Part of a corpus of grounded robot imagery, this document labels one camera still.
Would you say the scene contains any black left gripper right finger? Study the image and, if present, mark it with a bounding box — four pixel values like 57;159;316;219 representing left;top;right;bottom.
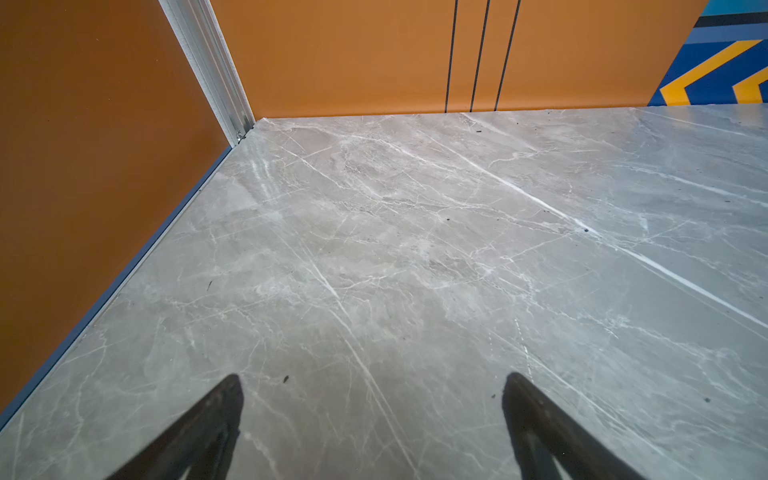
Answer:
502;372;642;479

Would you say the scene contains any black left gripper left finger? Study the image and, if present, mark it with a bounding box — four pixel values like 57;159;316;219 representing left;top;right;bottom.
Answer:
110;374;244;479

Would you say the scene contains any aluminium corner post left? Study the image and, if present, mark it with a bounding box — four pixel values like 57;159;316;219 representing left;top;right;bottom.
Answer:
159;0;256;147

